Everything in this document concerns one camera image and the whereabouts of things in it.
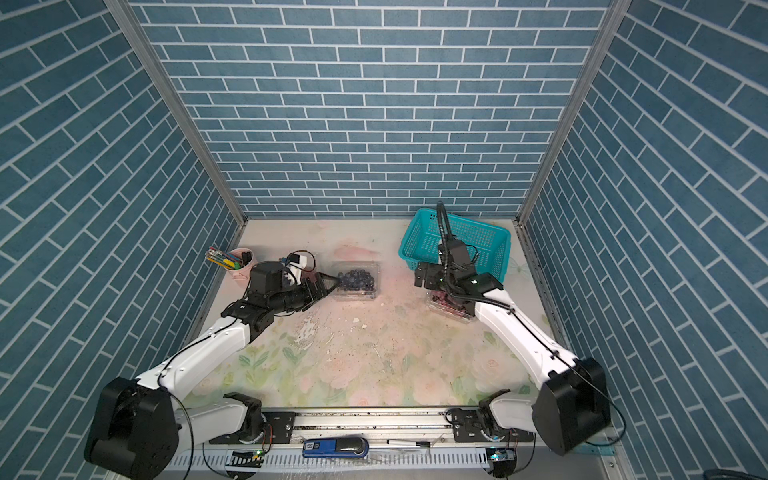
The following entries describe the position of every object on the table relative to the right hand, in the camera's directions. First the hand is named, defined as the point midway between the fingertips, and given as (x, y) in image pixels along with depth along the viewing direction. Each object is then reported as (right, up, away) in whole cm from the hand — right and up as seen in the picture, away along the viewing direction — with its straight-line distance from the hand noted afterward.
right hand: (429, 272), depth 84 cm
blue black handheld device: (-23, -38, -17) cm, 48 cm away
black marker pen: (-3, -40, -13) cm, 42 cm away
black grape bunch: (-23, -4, +14) cm, 27 cm away
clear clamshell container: (-17, 0, +15) cm, 23 cm away
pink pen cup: (-58, -1, +10) cm, 59 cm away
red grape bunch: (+5, -9, +9) cm, 14 cm away
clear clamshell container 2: (+9, -13, +5) cm, 17 cm away
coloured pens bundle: (-63, +4, +7) cm, 64 cm away
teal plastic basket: (+25, +8, +24) cm, 36 cm away
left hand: (-25, -4, -3) cm, 26 cm away
